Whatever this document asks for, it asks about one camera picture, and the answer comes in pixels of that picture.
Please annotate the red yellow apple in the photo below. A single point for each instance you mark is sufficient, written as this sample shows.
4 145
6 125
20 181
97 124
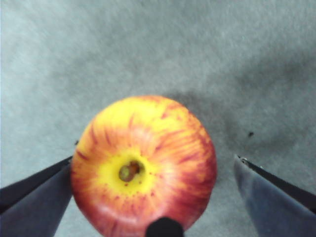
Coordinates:
148 153

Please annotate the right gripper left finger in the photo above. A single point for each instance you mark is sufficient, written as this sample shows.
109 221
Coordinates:
34 207

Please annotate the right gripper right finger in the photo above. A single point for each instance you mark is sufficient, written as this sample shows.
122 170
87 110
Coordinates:
279 207

